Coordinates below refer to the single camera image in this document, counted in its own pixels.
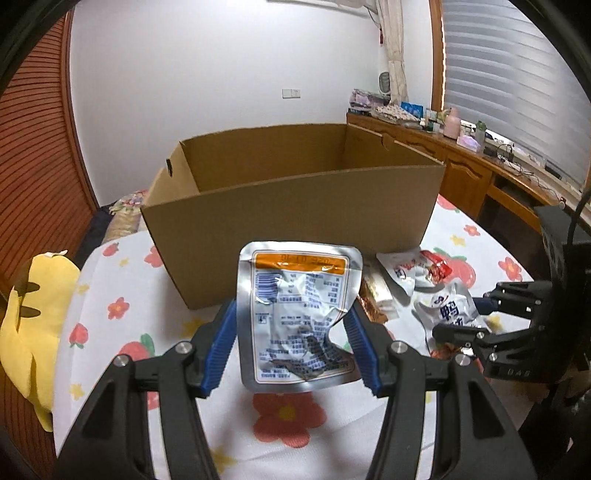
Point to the cream patterned curtain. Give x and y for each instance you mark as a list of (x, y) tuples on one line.
[(392, 46)]

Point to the white wall switch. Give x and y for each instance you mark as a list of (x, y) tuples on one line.
[(290, 93)]

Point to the small white desk fan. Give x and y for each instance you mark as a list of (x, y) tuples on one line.
[(384, 85)]

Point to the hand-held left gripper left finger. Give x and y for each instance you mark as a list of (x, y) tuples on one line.
[(221, 341)]

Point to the white packet with red label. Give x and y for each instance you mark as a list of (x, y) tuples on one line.
[(401, 272)]

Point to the patterned folded cloth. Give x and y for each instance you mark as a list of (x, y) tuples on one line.
[(395, 113)]

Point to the white packet with blue print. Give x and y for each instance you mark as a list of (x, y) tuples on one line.
[(450, 307)]

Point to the purple tissue box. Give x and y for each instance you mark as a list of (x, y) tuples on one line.
[(468, 143)]

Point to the cardboard box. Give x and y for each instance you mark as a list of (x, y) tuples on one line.
[(286, 207)]

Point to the brown clear snack packet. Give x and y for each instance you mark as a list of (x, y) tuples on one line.
[(376, 295)]

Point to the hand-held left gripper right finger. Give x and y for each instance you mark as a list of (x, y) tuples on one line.
[(364, 346)]

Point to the bottle with green top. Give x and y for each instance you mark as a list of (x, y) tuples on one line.
[(481, 134)]

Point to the dark pillow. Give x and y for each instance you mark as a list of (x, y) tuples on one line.
[(101, 228)]

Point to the purple folded fabric bundle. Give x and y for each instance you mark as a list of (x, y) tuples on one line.
[(364, 100)]

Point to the wooden window frame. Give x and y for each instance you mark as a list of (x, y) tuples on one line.
[(436, 55)]

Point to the yellow plush toy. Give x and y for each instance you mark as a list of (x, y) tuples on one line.
[(32, 332)]

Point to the white power strip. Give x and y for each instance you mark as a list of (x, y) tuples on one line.
[(538, 167)]

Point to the grey striped window blind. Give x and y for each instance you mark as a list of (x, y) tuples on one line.
[(512, 78)]

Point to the wooden louvred wardrobe door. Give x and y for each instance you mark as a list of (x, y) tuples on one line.
[(41, 152)]

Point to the pink thermos bottle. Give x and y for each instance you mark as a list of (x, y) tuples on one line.
[(451, 124)]

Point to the blue boxes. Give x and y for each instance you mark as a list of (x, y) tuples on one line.
[(412, 108)]

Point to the strawberry flower print tablecloth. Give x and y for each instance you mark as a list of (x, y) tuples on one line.
[(281, 415)]

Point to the patterned bed blanket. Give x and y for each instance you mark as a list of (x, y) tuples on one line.
[(129, 212)]

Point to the wooden sideboard cabinet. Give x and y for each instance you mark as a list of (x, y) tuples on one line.
[(466, 170)]

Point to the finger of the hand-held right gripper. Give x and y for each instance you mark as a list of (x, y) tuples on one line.
[(503, 350), (517, 297)]

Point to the silver packet with orange label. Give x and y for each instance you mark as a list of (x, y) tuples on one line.
[(295, 314)]

